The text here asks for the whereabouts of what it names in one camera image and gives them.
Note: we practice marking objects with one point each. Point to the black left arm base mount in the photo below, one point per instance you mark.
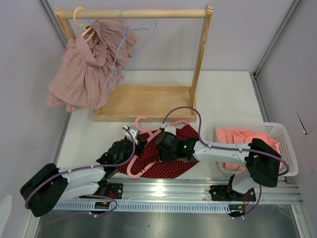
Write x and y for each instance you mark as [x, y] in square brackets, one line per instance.
[109, 189]

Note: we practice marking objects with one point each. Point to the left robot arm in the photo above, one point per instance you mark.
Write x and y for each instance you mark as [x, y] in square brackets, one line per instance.
[52, 185]

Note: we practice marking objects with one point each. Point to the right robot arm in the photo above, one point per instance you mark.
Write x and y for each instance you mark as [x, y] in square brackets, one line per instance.
[261, 162]

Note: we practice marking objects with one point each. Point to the salmon pink garment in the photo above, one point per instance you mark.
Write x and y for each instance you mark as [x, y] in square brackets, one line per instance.
[238, 136]

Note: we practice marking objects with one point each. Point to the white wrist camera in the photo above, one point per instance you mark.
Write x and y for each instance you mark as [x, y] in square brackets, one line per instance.
[169, 129]
[131, 133]

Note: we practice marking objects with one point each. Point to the dark red dotted garment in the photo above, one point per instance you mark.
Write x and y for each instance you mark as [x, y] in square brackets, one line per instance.
[169, 170]

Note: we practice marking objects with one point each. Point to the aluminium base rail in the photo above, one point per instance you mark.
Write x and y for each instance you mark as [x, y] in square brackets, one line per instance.
[195, 191]

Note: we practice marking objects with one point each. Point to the white slotted cable duct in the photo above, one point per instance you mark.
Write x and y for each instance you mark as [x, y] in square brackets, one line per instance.
[96, 206]

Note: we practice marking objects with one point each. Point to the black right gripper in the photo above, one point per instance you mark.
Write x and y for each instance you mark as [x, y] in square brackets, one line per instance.
[162, 156]

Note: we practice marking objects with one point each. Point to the wooden clothes rack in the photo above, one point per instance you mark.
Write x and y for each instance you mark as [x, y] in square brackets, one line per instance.
[132, 100]

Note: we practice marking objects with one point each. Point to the cream plastic hanger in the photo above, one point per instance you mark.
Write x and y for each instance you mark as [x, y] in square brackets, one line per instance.
[86, 30]

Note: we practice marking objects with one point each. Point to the pink plastic hanger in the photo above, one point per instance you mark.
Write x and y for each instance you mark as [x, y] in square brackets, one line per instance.
[151, 137]

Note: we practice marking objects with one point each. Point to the dusty pink skirt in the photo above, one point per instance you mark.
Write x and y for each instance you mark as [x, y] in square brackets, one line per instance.
[90, 71]

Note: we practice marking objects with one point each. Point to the white plastic laundry basket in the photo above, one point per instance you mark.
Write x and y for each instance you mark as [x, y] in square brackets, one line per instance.
[275, 131]

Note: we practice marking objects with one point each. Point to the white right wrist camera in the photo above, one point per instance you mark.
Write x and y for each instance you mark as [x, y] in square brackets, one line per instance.
[169, 129]

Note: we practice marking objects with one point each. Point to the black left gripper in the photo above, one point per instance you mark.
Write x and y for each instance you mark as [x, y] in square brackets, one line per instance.
[139, 147]

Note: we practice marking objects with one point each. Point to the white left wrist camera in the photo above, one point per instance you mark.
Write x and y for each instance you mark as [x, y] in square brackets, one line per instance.
[131, 133]

